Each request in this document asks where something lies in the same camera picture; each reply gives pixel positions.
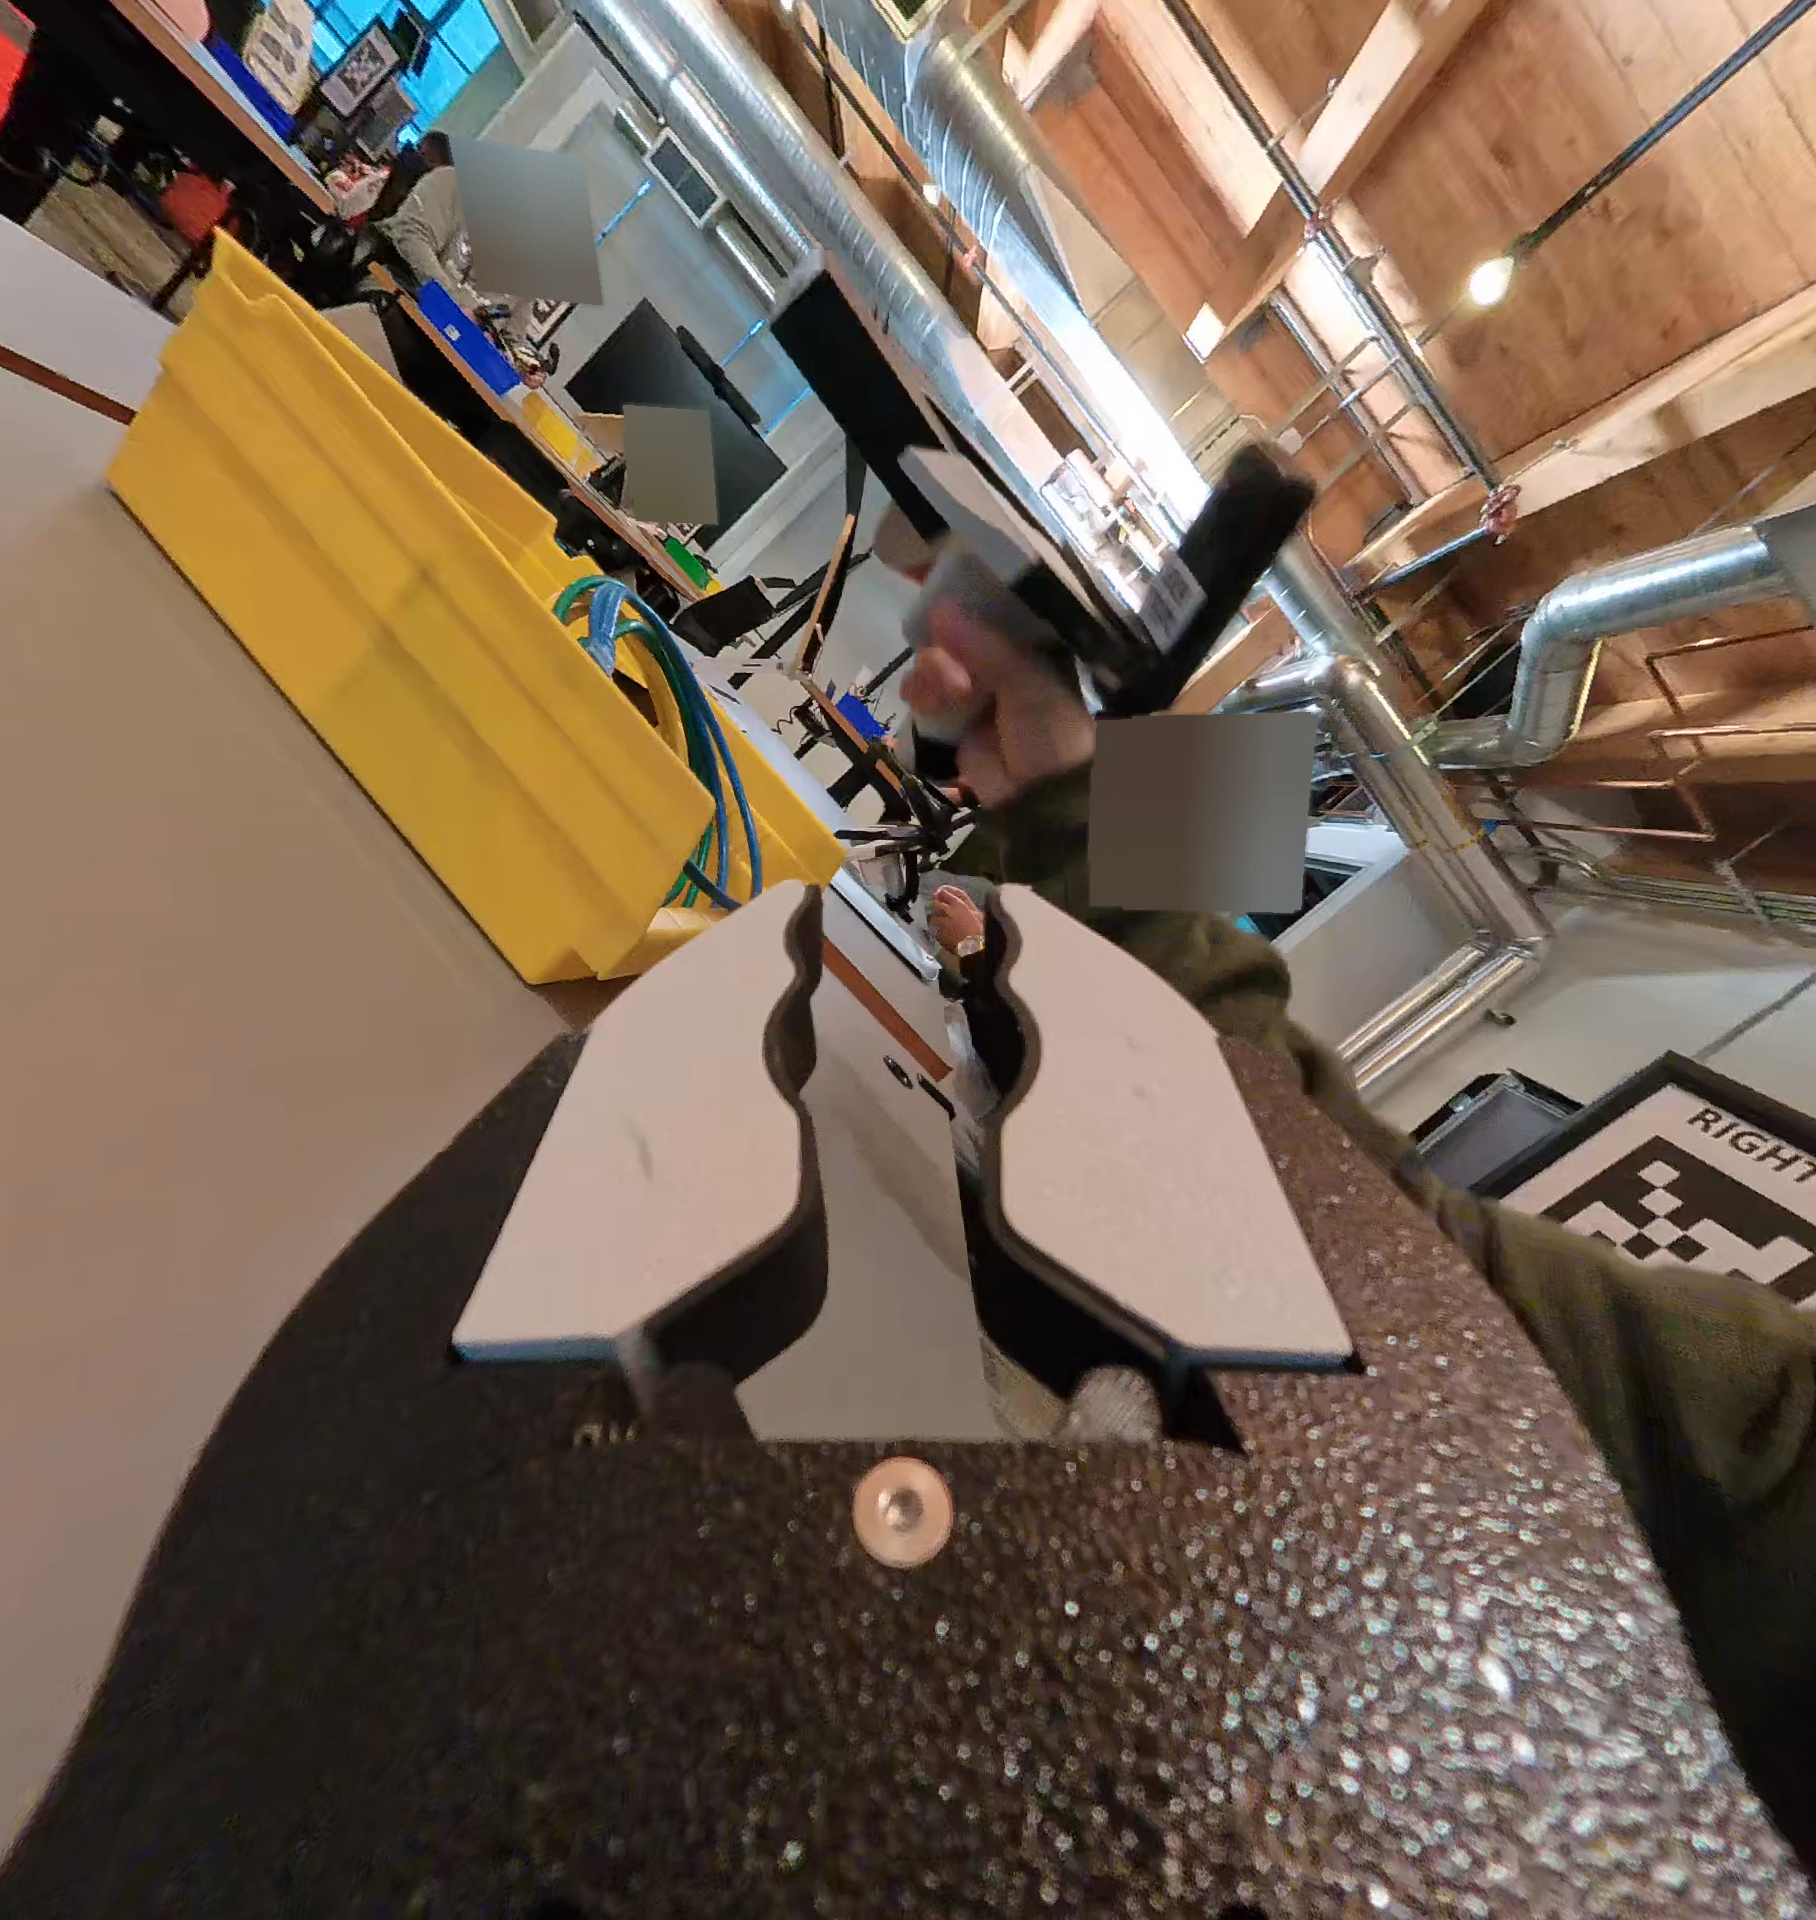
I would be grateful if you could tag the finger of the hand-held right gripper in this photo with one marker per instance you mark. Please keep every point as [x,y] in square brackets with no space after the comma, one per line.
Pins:
[984,511]

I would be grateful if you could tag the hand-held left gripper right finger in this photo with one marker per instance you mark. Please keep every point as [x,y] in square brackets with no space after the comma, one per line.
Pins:
[1165,1184]

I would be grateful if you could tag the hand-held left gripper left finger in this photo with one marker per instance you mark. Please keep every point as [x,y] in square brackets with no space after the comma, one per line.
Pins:
[654,1184]

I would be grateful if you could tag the yellow plastic bin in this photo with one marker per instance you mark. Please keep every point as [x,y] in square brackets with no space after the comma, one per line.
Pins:
[323,601]

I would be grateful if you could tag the person's right forearm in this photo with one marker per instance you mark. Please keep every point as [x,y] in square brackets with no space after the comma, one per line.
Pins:
[1672,1350]

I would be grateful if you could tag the person's right hand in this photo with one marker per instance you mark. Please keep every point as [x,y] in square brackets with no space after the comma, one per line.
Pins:
[1006,714]

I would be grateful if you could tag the wooden poster board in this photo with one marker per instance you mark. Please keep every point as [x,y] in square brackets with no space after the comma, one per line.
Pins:
[832,586]

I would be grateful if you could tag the silver vertical pipe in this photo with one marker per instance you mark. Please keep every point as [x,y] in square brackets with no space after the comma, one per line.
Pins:
[1388,781]

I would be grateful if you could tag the dark grey crate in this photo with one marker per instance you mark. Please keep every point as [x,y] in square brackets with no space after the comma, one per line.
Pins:
[1493,1126]

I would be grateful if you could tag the ceiling spot light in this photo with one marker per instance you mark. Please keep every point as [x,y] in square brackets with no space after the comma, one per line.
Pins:
[1491,280]

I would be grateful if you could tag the large black screen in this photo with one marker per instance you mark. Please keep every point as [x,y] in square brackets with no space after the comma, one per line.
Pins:
[625,361]

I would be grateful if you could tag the copper pipe run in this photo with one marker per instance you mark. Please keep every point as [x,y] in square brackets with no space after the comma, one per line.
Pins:
[1689,750]

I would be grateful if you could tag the black framed marker sign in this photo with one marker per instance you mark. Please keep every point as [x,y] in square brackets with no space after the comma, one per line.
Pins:
[1718,1202]

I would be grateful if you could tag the black ceiling rod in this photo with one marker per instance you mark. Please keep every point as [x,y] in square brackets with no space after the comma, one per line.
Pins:
[1672,129]

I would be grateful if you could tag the large glass window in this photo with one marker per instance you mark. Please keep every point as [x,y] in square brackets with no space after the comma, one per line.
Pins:
[427,44]

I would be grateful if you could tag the silver elbow air duct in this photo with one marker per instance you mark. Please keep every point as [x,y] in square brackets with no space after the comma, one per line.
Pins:
[1554,645]

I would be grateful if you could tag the silver round air duct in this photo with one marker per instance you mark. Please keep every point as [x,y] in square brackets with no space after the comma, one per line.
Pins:
[788,181]

